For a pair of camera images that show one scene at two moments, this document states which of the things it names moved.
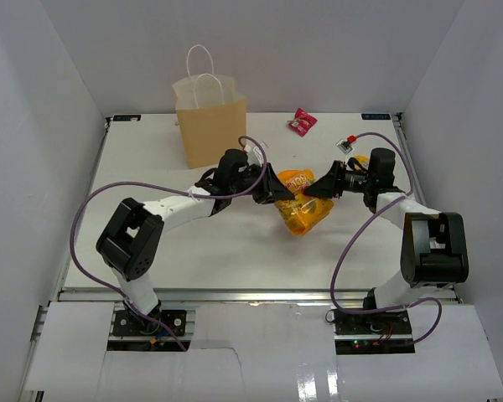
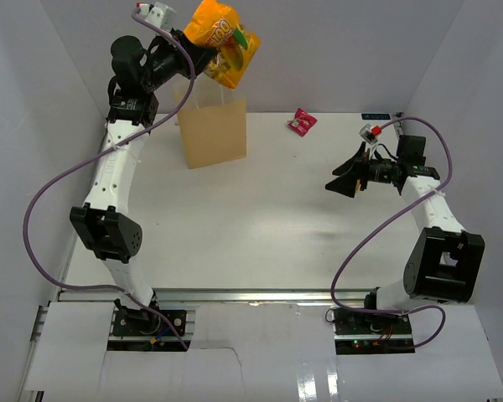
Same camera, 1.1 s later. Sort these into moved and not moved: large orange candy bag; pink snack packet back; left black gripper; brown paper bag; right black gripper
Moved: right black gripper; large orange candy bag; left black gripper
Not moved: brown paper bag; pink snack packet back
